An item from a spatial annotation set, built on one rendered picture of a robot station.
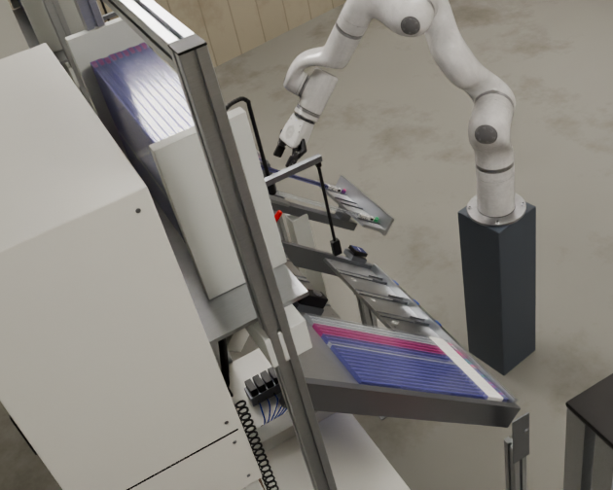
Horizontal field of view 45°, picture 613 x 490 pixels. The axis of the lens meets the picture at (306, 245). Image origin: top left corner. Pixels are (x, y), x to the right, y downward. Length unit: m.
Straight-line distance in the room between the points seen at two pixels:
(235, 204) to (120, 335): 0.28
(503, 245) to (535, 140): 1.72
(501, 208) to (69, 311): 1.64
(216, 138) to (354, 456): 1.18
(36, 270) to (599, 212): 2.95
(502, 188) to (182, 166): 1.43
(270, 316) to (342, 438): 0.87
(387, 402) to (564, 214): 2.20
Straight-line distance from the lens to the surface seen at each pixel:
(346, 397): 1.52
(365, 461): 2.00
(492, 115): 2.24
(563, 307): 3.20
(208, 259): 1.30
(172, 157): 1.19
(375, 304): 2.06
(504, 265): 2.57
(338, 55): 2.32
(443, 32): 2.24
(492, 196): 2.45
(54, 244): 1.08
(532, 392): 2.91
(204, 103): 1.00
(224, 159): 1.06
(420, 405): 1.68
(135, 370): 1.25
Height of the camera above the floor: 2.27
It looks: 38 degrees down
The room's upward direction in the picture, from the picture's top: 14 degrees counter-clockwise
